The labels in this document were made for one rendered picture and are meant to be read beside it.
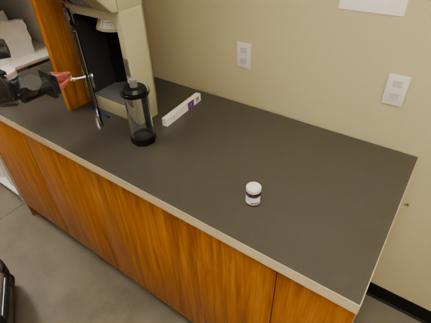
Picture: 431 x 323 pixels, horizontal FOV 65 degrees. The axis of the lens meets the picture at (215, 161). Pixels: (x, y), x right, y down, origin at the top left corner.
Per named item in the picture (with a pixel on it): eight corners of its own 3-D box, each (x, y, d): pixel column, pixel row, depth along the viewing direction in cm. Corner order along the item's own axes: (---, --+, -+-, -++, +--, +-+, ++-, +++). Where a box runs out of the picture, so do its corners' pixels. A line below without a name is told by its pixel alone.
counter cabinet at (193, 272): (106, 164, 280) (75, 57, 224) (359, 293, 184) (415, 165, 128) (32, 214, 238) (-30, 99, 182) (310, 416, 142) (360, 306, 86)
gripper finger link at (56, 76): (73, 68, 128) (50, 77, 122) (78, 86, 133) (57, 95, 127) (62, 65, 131) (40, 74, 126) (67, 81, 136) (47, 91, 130)
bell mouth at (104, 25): (119, 16, 148) (117, 3, 145) (149, 22, 140) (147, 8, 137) (86, 27, 137) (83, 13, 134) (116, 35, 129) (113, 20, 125)
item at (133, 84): (139, 87, 132) (136, 71, 128) (152, 95, 127) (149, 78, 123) (118, 95, 128) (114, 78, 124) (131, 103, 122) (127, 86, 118)
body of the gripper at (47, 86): (52, 71, 122) (33, 79, 117) (61, 97, 128) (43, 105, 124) (42, 67, 125) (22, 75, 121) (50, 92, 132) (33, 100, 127)
